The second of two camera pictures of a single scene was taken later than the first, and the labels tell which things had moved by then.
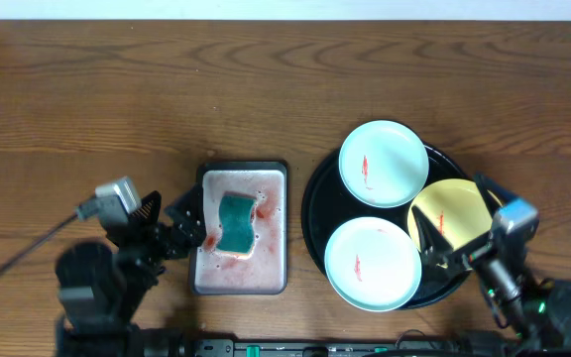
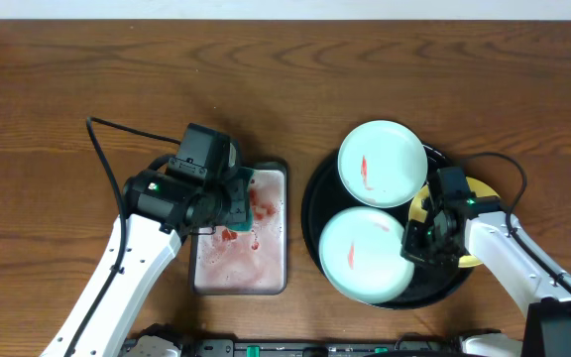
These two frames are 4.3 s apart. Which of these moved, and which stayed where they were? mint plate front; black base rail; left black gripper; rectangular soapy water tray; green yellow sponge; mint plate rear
Moved: left black gripper; mint plate front; green yellow sponge
Stayed: mint plate rear; black base rail; rectangular soapy water tray
